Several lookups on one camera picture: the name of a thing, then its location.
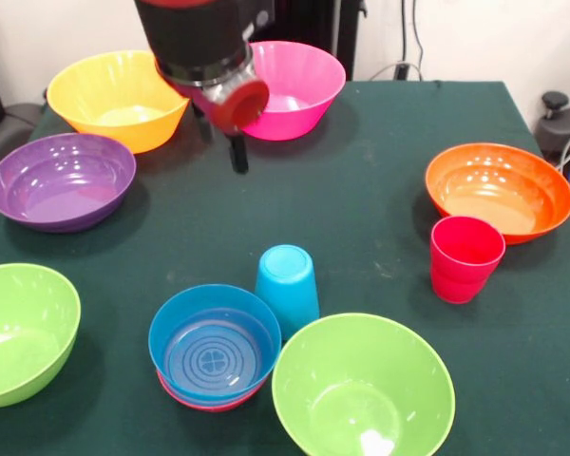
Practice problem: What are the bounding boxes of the dark green table cloth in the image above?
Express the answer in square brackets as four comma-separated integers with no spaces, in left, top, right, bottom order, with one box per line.
[0,79,570,456]

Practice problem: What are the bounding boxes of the blue plastic cup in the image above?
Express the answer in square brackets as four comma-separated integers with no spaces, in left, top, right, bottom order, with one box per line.
[254,244,321,342]

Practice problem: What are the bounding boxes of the shallow orange plastic bowl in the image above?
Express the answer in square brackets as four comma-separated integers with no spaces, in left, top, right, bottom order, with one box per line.
[425,142,570,246]

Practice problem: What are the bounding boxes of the black wall cable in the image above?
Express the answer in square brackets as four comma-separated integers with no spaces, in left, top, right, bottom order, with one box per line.
[400,0,409,66]
[410,0,425,80]

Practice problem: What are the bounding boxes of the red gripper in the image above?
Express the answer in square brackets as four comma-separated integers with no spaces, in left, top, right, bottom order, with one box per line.
[163,78,271,175]

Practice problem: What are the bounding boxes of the small blue plastic bowl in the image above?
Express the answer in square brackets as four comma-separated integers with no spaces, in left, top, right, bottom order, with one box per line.
[147,283,282,405]

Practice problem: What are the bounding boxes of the light green plastic bowl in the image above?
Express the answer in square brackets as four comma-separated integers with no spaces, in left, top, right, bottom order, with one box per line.
[0,263,82,409]
[271,313,456,456]

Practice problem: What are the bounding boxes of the black floor stand base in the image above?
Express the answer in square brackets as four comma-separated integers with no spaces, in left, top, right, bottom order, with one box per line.
[535,91,570,165]

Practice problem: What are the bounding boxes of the small red plastic bowl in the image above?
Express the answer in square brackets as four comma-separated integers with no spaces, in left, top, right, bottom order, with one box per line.
[156,370,267,413]

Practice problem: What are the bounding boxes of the large pink plastic bowl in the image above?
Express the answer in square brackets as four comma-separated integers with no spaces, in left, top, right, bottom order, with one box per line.
[241,40,347,142]

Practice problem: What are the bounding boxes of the shallow purple plastic bowl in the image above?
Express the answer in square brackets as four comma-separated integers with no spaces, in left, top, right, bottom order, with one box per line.
[0,132,138,234]

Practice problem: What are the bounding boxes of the large yellow-orange plastic bowl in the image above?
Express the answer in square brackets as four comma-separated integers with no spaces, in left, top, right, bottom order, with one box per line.
[46,49,191,155]

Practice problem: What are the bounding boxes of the red plastic cup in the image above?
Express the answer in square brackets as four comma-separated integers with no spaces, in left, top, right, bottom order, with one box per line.
[429,214,507,305]

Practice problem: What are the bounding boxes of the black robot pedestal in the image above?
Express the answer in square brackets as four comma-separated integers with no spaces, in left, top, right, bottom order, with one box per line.
[265,0,362,80]

